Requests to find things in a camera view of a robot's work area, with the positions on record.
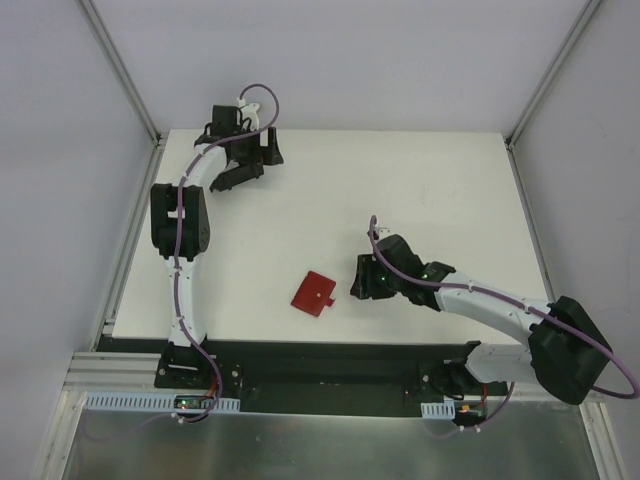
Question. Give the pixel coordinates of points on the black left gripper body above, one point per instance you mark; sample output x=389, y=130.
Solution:
x=255, y=154

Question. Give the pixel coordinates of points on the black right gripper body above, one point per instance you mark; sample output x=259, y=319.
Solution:
x=364, y=276

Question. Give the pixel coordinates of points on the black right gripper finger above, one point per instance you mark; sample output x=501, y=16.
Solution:
x=375, y=289
x=365, y=269

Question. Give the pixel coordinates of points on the red leather card holder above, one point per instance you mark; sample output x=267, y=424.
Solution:
x=314, y=294

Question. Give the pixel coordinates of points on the black card box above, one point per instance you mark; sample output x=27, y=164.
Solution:
x=235, y=175

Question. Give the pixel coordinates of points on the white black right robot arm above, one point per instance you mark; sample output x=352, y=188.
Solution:
x=556, y=344

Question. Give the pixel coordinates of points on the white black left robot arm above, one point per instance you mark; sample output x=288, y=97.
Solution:
x=181, y=232

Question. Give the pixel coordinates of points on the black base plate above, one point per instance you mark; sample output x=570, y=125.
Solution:
x=373, y=380

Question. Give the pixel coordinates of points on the right white cable duct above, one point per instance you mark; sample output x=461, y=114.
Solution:
x=445, y=410

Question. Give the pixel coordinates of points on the white cable duct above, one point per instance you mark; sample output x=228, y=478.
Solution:
x=445, y=410
x=159, y=403

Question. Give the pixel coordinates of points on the left aluminium frame post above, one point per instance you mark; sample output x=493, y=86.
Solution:
x=106, y=44

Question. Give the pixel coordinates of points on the aluminium frame post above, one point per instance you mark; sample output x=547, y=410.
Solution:
x=577, y=31
x=106, y=44

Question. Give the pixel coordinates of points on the right aluminium frame post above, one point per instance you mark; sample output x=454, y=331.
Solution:
x=577, y=31

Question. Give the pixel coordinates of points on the aluminium front rail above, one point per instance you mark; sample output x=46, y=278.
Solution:
x=108, y=370

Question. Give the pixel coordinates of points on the left white cable duct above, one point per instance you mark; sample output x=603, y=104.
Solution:
x=159, y=403

